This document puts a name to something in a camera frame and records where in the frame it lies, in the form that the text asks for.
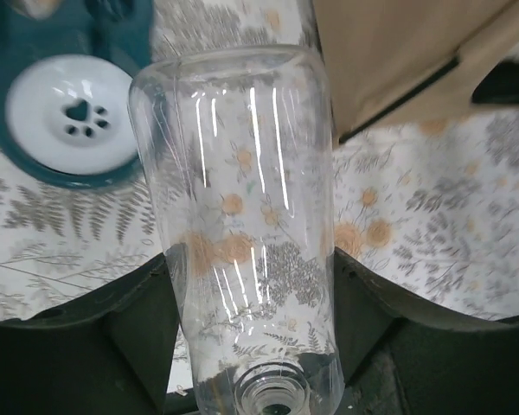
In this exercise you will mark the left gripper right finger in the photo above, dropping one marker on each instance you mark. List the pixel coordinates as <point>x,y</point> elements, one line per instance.
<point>402,354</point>

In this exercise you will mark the clear plastic water bottle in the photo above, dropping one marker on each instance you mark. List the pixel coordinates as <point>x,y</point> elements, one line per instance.
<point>236,147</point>

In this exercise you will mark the beige fabric pet tent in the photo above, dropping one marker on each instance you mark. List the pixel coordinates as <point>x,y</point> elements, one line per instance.
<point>395,62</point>

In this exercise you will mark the floral patterned table mat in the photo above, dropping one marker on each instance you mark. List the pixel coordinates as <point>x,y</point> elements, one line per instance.
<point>432,205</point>

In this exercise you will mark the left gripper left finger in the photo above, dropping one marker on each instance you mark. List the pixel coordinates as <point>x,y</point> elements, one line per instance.
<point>107,352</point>

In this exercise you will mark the teal pet bowl stand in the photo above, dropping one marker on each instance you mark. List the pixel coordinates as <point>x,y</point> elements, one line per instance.
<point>65,72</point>

